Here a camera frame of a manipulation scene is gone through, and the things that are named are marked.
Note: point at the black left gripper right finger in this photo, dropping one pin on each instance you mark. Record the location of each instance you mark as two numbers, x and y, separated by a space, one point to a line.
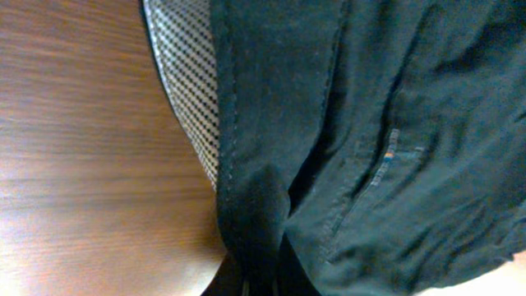
291 279

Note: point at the black shorts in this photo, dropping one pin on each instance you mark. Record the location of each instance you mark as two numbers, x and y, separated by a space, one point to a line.
385 139

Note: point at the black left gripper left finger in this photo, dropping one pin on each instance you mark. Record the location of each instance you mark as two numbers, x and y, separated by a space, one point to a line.
229 279

